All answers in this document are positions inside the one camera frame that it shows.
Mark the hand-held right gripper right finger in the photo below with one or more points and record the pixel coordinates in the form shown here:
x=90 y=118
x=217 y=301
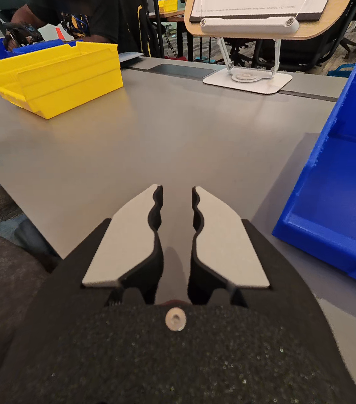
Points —
x=228 y=249

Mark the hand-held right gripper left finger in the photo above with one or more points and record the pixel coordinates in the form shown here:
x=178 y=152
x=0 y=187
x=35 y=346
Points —
x=124 y=249

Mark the white packet red mark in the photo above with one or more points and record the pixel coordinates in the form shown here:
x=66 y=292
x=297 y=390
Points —
x=47 y=33

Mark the yellow plastic bin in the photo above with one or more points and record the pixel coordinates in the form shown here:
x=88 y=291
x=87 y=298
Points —
x=167 y=4
x=55 y=82

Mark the person's blue jeans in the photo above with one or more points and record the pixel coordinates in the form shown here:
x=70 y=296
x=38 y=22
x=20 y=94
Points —
x=29 y=233

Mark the blue mat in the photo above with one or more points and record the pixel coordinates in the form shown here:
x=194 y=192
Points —
x=338 y=195

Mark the grey folder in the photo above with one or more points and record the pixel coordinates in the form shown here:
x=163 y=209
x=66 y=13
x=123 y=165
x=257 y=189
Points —
x=130 y=58

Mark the white tablet stand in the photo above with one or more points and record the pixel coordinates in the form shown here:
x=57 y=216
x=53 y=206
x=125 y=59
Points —
x=253 y=83

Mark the black office chair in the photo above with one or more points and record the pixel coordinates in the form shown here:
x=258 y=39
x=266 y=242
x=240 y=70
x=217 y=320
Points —
x=237 y=50
x=307 y=53

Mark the teal basket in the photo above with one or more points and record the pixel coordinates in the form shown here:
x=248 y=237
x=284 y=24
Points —
x=342 y=69

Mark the black framed white sheet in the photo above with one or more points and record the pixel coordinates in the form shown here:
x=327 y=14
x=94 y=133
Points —
x=260 y=9

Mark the wooden stand board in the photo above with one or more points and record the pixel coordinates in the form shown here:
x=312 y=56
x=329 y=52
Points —
x=323 y=25

